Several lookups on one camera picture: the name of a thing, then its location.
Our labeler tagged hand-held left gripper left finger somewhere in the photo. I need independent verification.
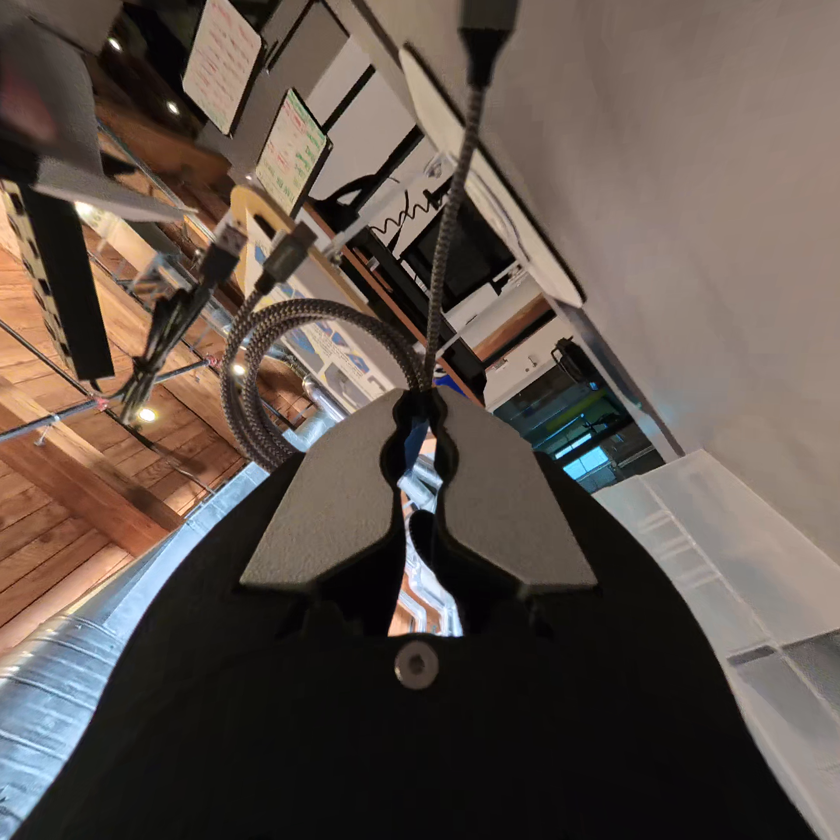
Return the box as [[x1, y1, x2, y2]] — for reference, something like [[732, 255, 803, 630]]
[[239, 387, 409, 636]]

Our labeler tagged black hub cable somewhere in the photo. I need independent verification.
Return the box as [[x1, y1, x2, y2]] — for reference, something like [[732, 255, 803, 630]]
[[98, 220, 249, 447]]

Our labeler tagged whiteboard with green writing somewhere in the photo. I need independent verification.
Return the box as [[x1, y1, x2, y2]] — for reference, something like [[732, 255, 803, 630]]
[[255, 88, 332, 214]]

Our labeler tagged clear plastic bin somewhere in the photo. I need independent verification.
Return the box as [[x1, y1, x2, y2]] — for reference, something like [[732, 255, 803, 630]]
[[594, 449, 840, 840]]

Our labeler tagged whiteboard with red underlines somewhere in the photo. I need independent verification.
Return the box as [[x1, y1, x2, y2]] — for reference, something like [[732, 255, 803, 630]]
[[182, 0, 265, 137]]

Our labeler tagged brown-edged black desk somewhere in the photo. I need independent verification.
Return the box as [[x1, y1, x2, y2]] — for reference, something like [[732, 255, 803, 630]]
[[302, 203, 553, 395]]

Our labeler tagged grey braided usb cable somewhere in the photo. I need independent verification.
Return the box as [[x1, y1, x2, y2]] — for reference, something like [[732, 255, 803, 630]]
[[220, 0, 521, 473]]

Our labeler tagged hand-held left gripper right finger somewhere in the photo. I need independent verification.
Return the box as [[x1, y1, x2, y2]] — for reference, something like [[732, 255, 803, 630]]
[[433, 386, 598, 634]]

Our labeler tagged black monitor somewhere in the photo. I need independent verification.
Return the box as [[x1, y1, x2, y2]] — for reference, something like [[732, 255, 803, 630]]
[[400, 197, 517, 317]]

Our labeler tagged silver ceiling air duct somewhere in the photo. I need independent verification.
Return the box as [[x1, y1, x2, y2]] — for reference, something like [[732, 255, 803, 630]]
[[0, 459, 270, 840]]

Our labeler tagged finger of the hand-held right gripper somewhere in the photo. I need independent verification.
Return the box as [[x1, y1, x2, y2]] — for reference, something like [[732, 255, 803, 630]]
[[33, 157, 199, 224]]

